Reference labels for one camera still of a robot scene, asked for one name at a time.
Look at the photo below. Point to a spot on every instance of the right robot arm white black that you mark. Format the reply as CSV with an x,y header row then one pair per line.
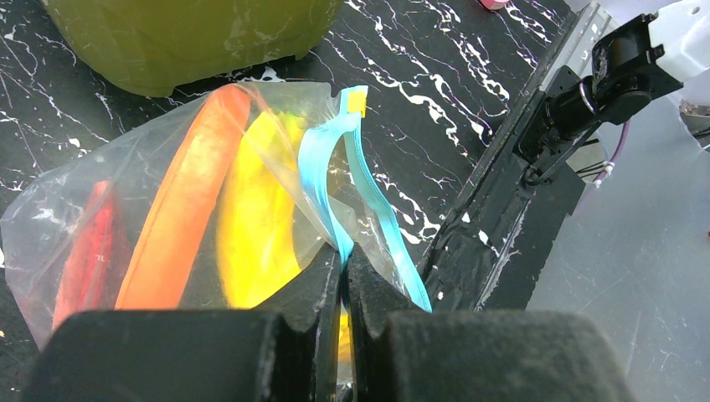
x,y
650,56

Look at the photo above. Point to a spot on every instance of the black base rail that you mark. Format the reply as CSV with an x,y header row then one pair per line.
x,y
499,234

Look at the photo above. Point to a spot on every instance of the watermelon slice toy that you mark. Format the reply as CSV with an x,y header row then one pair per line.
x,y
86,282

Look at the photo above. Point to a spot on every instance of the yellow banana toy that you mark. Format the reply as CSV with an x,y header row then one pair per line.
x,y
254,233

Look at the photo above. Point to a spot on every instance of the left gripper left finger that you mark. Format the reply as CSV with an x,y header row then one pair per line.
x,y
285,349

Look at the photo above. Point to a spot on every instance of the clear zip top bag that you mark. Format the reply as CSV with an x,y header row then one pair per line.
x,y
218,203

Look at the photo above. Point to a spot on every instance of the pink cube block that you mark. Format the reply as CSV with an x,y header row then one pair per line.
x,y
494,5

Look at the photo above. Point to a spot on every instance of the olive green plastic bin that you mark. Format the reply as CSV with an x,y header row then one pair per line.
x,y
150,47

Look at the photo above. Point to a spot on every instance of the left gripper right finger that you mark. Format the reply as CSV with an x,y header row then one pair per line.
x,y
402,353

